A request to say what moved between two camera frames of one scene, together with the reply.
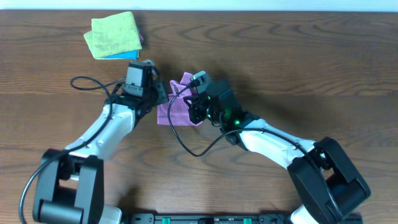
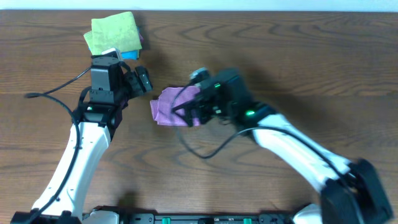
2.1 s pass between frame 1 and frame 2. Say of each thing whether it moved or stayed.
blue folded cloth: stayed
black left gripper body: moved
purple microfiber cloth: moved
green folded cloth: stayed
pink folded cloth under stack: stayed
